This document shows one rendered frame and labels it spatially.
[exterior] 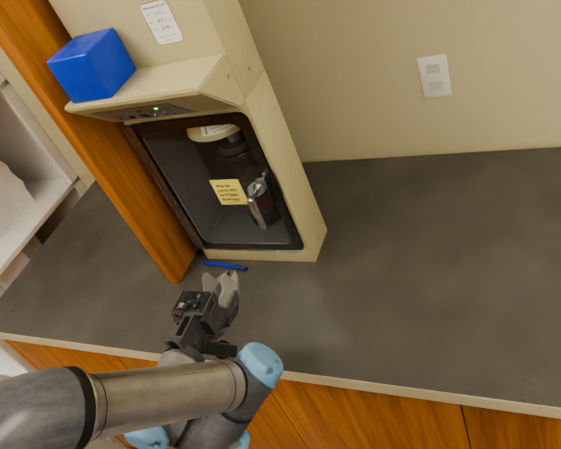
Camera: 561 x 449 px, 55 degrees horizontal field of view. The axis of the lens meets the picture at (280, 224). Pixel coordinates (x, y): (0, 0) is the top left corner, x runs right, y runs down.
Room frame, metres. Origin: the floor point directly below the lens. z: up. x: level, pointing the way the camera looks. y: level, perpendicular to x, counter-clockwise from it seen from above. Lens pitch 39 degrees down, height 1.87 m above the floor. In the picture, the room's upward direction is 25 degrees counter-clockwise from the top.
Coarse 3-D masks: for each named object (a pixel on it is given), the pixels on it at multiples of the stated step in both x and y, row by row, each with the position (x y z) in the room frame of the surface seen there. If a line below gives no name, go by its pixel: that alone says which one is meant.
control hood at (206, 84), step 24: (144, 72) 1.03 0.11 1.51; (168, 72) 0.98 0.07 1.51; (192, 72) 0.93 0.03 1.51; (216, 72) 0.91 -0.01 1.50; (120, 96) 0.97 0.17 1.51; (144, 96) 0.93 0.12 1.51; (168, 96) 0.90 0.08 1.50; (192, 96) 0.88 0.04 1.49; (216, 96) 0.88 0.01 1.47; (240, 96) 0.94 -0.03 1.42
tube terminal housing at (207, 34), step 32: (64, 0) 1.11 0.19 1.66; (96, 0) 1.07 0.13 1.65; (128, 0) 1.03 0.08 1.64; (192, 0) 0.96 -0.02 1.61; (224, 0) 1.00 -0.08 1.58; (128, 32) 1.06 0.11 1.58; (192, 32) 0.98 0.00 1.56; (224, 32) 0.97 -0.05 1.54; (160, 64) 1.04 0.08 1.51; (256, 64) 1.02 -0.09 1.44; (256, 96) 0.98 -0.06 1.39; (256, 128) 0.95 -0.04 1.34; (288, 160) 1.00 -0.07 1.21; (288, 192) 0.96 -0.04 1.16; (320, 224) 1.02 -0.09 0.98; (224, 256) 1.10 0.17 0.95; (256, 256) 1.04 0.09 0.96; (288, 256) 0.99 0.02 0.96
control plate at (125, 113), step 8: (160, 104) 0.94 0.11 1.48; (168, 104) 0.94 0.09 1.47; (104, 112) 1.03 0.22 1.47; (112, 112) 1.02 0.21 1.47; (120, 112) 1.02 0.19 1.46; (128, 112) 1.01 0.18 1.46; (136, 112) 1.01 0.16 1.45; (144, 112) 1.01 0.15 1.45; (152, 112) 1.00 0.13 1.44; (160, 112) 1.00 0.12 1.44; (168, 112) 1.00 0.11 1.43; (176, 112) 0.99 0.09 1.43; (184, 112) 0.99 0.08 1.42; (120, 120) 1.09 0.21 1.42
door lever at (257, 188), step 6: (252, 186) 0.98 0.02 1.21; (258, 186) 0.97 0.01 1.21; (252, 192) 0.96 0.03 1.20; (258, 192) 0.96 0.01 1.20; (252, 198) 0.93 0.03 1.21; (252, 204) 0.93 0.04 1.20; (252, 210) 0.93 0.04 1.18; (258, 210) 0.93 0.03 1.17; (258, 216) 0.93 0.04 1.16; (258, 222) 0.93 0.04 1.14; (264, 222) 0.93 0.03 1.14; (264, 228) 0.93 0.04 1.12
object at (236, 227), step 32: (160, 128) 1.07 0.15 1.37; (192, 128) 1.02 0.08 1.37; (224, 128) 0.98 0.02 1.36; (160, 160) 1.10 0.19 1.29; (192, 160) 1.05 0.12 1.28; (224, 160) 1.00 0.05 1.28; (256, 160) 0.95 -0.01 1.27; (192, 192) 1.08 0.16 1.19; (192, 224) 1.11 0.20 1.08; (224, 224) 1.05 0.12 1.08; (256, 224) 1.00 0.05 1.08; (288, 224) 0.95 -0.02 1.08
